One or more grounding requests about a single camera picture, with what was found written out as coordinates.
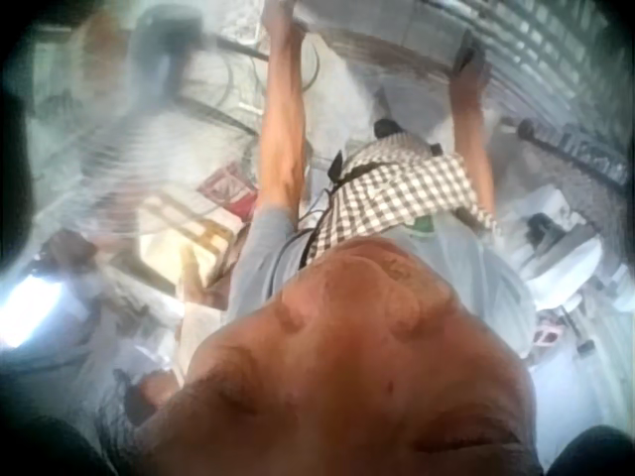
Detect person's left hand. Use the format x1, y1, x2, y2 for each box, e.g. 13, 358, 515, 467
259, 0, 305, 37

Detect person's right hand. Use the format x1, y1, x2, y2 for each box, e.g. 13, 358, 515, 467
447, 28, 493, 86

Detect white panel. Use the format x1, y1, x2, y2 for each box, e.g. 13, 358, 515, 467
291, 0, 478, 69

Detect person's legs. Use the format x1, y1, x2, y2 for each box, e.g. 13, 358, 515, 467
308, 47, 455, 153

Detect red and white packet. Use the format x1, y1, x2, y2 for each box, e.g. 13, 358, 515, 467
196, 161, 260, 220

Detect pink small box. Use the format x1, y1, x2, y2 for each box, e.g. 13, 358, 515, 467
531, 316, 565, 348

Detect bundle of wire rings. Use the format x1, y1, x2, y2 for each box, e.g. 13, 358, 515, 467
179, 33, 321, 150

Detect metal wire grille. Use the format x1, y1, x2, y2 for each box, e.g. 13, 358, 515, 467
473, 0, 635, 185

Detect wooden frame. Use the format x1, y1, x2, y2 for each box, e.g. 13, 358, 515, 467
136, 193, 245, 292

